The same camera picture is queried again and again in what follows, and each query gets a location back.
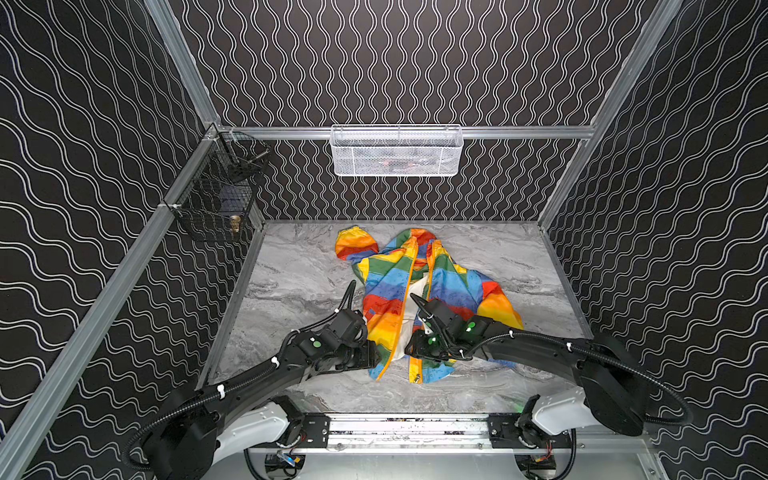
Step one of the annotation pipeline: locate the rainbow striped jacket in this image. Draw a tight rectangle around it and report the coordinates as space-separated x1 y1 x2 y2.
335 226 524 380

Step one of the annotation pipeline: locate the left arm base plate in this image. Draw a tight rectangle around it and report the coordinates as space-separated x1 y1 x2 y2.
263 413 331 450

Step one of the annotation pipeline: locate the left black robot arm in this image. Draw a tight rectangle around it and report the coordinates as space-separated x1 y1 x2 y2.
120 281 379 479

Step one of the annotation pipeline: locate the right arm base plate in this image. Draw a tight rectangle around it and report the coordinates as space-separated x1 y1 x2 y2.
487 413 573 450

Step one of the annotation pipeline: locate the black wire wall basket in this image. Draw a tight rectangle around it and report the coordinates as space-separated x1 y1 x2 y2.
171 135 272 245

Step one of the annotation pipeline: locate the brass object in basket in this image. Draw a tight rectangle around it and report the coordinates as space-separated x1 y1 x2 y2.
229 215 242 234

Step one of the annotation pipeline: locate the white mesh wall basket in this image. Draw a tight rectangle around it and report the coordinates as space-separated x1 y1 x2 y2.
329 124 464 177

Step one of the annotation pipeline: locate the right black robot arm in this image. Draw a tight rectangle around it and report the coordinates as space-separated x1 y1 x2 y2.
405 295 694 444

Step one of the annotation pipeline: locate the aluminium front rail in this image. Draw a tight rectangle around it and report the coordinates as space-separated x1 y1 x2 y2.
170 412 649 454

